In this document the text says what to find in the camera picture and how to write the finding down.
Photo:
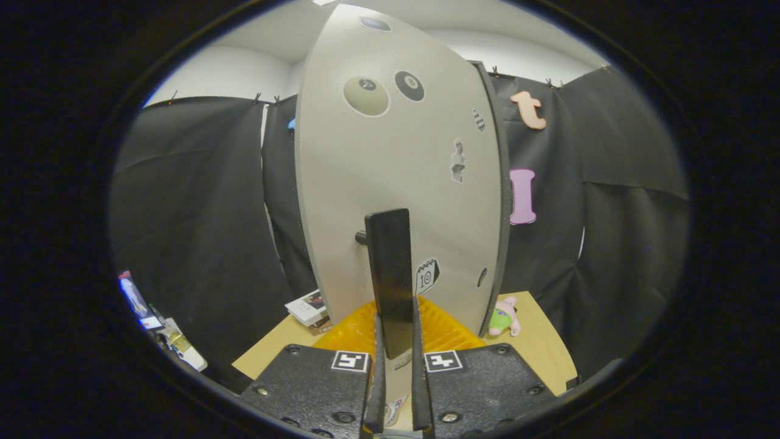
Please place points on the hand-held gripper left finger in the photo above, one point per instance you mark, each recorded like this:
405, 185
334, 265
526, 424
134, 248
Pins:
378, 378

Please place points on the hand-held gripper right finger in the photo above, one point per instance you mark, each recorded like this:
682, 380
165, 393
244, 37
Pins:
420, 390

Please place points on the grey shoe cabinet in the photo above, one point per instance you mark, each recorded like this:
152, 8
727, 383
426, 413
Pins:
503, 183

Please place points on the stack of booklets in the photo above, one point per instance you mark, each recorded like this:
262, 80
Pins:
308, 306

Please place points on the pink and green plush toy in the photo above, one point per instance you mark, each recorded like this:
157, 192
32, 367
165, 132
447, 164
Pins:
503, 318

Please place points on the black backdrop cloth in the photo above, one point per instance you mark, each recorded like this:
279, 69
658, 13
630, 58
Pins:
195, 213

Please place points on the colourful printed packet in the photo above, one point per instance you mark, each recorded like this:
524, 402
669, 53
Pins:
137, 302

